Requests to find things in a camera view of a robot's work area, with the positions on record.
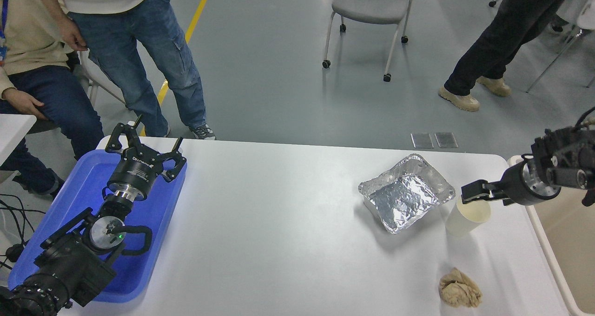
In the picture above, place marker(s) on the grey floor plate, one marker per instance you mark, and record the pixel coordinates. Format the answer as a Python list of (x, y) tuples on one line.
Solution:
[(422, 141), (446, 140)]

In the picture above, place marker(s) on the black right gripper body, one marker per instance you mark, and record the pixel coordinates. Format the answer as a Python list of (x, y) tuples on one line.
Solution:
[(516, 188)]

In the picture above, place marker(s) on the person's hand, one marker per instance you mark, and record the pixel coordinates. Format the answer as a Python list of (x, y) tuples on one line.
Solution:
[(23, 103), (72, 32)]

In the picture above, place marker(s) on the seated person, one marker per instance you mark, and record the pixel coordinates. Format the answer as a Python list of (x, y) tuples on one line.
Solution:
[(37, 88)]

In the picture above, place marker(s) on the crumpled tan paper ball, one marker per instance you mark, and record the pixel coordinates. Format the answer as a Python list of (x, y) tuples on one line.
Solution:
[(460, 290)]

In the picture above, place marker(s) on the white chair with metal legs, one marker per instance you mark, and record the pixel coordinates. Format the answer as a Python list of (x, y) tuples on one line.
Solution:
[(586, 18)]

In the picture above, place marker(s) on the small white table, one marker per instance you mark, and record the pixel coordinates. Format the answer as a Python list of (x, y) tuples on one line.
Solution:
[(13, 130)]

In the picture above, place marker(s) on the blue plastic tray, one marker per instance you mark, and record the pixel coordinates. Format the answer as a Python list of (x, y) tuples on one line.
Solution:
[(153, 213)]

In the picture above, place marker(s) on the white paper cup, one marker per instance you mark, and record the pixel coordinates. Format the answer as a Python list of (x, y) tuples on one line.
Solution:
[(465, 220)]

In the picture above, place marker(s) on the silver foil tray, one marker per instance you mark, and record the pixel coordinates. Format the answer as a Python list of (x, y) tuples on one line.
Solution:
[(404, 197)]

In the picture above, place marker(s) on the large pale bin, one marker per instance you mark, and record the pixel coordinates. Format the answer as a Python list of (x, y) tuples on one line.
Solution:
[(571, 241)]

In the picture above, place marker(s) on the person in blue trousers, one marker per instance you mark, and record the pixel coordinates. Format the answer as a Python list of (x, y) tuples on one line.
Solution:
[(139, 42)]

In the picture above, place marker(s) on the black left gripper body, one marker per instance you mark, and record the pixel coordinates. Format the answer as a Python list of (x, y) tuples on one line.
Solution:
[(135, 176)]

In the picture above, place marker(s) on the grey wheeled chair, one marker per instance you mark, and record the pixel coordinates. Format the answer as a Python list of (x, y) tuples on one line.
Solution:
[(372, 2)]

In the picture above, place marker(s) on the white wheeled office chair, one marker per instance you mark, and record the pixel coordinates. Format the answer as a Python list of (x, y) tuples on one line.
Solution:
[(83, 81)]

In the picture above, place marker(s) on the person in black trousers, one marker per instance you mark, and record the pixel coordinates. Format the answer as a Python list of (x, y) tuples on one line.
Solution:
[(511, 32)]

